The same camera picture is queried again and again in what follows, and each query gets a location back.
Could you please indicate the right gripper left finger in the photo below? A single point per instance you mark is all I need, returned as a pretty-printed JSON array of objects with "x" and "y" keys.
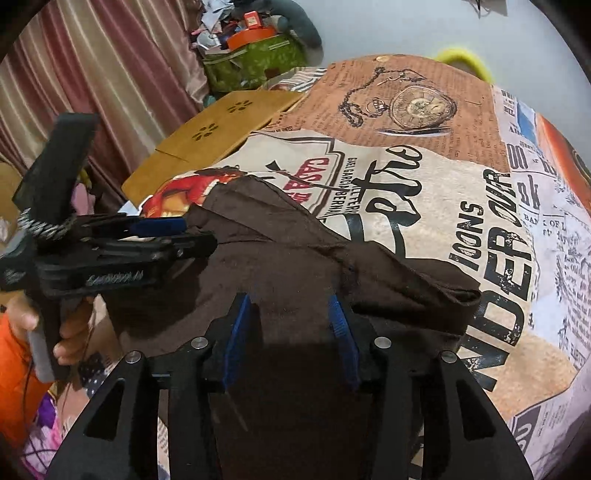
[{"x": 115, "y": 436}]

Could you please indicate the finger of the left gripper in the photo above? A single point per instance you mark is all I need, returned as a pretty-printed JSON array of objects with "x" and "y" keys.
[
  {"x": 167, "y": 256},
  {"x": 119, "y": 226}
]

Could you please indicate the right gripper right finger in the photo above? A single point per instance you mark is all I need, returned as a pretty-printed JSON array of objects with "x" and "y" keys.
[{"x": 434, "y": 406}]

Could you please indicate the dark brown t-shirt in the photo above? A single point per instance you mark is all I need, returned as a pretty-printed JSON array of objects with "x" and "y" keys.
[{"x": 291, "y": 414}]

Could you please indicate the orange sleeve forearm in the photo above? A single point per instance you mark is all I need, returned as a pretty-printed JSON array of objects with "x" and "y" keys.
[{"x": 21, "y": 393}]

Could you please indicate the person's left hand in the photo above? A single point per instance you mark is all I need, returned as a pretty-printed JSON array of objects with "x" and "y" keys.
[{"x": 74, "y": 329}]

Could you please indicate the striped pink curtain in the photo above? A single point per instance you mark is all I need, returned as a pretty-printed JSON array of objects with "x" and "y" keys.
[{"x": 129, "y": 62}]

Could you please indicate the green patterned storage bin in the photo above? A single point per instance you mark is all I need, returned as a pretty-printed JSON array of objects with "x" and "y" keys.
[{"x": 252, "y": 65}]

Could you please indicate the orange box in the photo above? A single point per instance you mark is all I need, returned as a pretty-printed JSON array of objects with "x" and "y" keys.
[{"x": 247, "y": 36}]

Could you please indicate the grey stuffed toy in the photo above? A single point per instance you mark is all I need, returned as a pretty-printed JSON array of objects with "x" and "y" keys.
[{"x": 292, "y": 18}]

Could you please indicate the printed newspaper pattern bed sheet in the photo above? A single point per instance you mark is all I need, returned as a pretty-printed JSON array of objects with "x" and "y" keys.
[{"x": 432, "y": 162}]

